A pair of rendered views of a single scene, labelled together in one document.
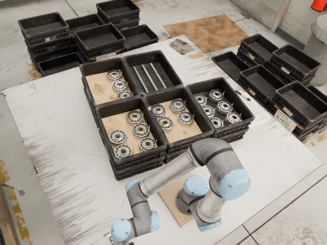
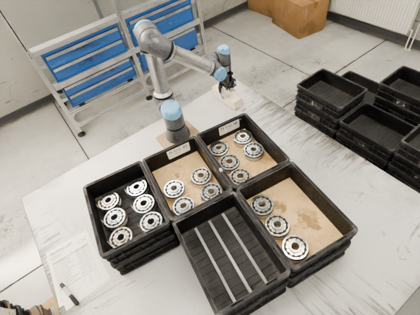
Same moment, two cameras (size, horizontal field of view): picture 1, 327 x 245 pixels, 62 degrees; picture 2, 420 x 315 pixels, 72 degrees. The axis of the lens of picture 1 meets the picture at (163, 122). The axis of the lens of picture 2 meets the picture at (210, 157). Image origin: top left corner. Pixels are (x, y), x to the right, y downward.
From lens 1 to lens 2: 190 cm
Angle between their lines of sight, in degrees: 79
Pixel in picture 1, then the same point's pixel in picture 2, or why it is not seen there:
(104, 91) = (297, 216)
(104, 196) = not seen: hidden behind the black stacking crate
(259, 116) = (62, 254)
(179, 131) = (183, 175)
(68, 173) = (296, 140)
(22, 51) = not seen: outside the picture
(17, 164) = not seen: hidden behind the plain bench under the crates
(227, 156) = (146, 25)
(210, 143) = (157, 33)
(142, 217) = (210, 56)
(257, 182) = (107, 165)
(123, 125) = (252, 170)
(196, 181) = (169, 107)
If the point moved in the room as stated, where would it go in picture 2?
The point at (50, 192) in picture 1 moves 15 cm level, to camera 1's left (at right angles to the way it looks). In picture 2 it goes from (302, 124) to (329, 123)
